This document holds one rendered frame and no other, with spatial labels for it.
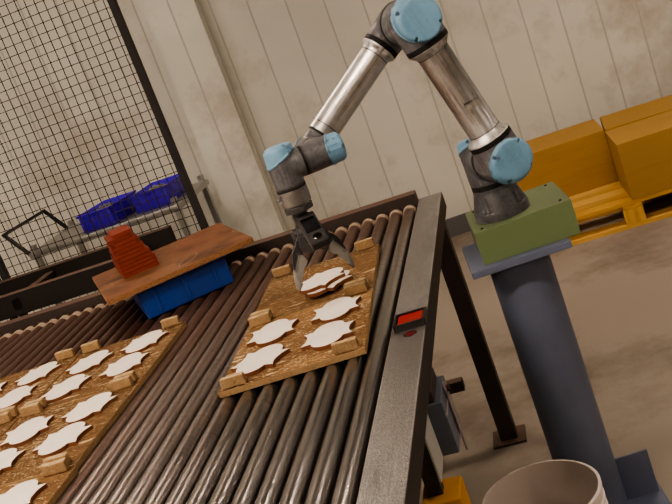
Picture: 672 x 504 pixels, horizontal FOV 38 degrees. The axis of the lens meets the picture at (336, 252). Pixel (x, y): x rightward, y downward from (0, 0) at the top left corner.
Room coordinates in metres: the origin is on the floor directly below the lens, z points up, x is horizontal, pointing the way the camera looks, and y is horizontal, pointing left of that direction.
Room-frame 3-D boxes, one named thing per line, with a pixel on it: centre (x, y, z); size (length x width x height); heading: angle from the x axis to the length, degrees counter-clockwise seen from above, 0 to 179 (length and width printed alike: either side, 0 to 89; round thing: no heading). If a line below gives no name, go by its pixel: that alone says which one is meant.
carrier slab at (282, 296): (2.63, 0.08, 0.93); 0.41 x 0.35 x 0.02; 170
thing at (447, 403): (1.89, -0.07, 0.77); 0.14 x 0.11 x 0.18; 167
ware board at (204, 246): (3.22, 0.54, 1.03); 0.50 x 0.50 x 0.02; 15
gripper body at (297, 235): (2.32, 0.05, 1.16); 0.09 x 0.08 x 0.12; 10
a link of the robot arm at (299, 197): (2.31, 0.05, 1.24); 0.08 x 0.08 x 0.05
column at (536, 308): (2.53, -0.46, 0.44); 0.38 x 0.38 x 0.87; 83
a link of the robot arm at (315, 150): (2.35, -0.05, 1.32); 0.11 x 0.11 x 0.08; 10
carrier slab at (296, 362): (2.21, 0.15, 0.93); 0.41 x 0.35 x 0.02; 170
